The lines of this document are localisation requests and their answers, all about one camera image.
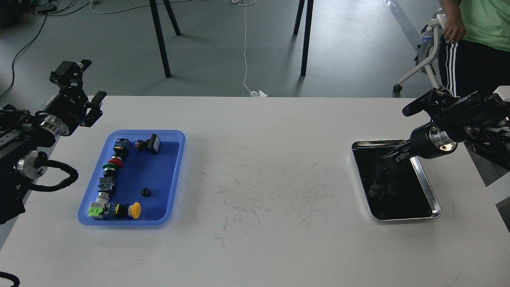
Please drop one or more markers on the person's hand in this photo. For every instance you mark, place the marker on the person's hand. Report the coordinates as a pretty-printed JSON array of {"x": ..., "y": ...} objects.
[{"x": 454, "y": 29}]

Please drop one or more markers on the black selector switch part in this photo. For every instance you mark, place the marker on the black selector switch part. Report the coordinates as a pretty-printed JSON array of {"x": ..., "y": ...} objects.
[{"x": 151, "y": 145}]

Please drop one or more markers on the red mushroom button switch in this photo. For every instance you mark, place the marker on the red mushroom button switch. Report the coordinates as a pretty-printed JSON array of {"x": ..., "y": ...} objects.
[{"x": 121, "y": 149}]

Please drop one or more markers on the black table leg left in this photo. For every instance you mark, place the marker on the black table leg left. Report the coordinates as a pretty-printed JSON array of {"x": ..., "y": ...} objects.
[{"x": 159, "y": 33}]

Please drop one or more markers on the green button switch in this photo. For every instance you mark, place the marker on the green button switch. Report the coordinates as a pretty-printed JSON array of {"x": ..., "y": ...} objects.
[{"x": 108, "y": 182}]

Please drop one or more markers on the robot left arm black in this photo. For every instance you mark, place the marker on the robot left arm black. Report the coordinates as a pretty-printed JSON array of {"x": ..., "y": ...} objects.
[{"x": 23, "y": 165}]

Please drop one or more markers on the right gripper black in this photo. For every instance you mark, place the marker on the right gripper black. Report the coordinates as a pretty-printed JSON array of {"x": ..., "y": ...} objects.
[{"x": 426, "y": 141}]

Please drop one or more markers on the black table leg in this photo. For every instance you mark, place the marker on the black table leg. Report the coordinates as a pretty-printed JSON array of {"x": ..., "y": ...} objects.
[
  {"x": 309, "y": 5},
  {"x": 159, "y": 33}
]

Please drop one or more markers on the bright green switch block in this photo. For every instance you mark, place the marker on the bright green switch block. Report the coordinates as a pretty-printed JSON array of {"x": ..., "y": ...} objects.
[{"x": 96, "y": 210}]

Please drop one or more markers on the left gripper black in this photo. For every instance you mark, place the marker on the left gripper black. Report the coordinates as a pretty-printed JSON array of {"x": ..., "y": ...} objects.
[{"x": 63, "y": 113}]

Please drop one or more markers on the steel tray black inside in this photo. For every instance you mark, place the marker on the steel tray black inside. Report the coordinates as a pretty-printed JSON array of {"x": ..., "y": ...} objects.
[{"x": 403, "y": 193}]

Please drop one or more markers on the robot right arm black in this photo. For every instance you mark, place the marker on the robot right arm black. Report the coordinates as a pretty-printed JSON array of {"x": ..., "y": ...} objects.
[{"x": 480, "y": 122}]

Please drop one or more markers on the white office chair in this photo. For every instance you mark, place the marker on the white office chair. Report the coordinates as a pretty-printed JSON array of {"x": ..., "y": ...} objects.
[{"x": 427, "y": 51}]

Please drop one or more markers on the blue plastic tray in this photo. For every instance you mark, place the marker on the blue plastic tray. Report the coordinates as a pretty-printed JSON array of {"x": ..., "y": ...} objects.
[{"x": 141, "y": 169}]

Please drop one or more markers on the person in green shirt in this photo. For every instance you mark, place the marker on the person in green shirt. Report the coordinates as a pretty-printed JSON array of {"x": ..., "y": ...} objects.
[{"x": 479, "y": 62}]

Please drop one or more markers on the black table leg right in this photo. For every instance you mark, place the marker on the black table leg right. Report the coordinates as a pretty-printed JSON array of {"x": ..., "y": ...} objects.
[{"x": 309, "y": 5}]

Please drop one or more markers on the yellow mushroom button switch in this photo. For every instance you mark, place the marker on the yellow mushroom button switch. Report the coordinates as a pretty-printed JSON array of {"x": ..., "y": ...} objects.
[{"x": 117, "y": 211}]

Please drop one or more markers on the small black gear lower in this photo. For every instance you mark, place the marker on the small black gear lower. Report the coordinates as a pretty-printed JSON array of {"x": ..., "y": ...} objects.
[{"x": 146, "y": 192}]

